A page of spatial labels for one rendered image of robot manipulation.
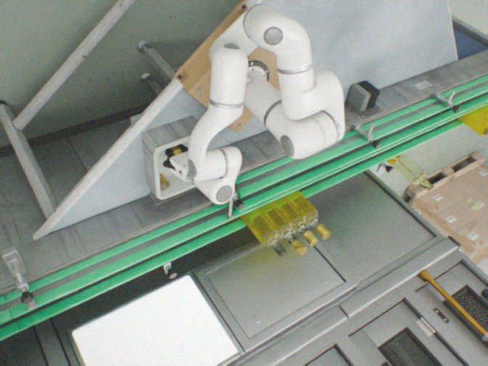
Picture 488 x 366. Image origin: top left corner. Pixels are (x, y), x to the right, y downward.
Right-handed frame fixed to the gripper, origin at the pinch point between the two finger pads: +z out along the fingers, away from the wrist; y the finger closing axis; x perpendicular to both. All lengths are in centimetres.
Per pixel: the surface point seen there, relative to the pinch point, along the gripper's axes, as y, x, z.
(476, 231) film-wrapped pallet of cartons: 349, -245, 69
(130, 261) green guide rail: -23.0, -26.1, -8.8
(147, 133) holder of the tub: -7.5, 7.4, 2.0
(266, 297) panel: 14, -48, -28
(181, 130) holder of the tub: 2.1, 6.9, -1.1
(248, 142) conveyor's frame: 30.2, -9.3, 5.5
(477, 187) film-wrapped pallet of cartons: 404, -233, 108
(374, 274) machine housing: 53, -52, -38
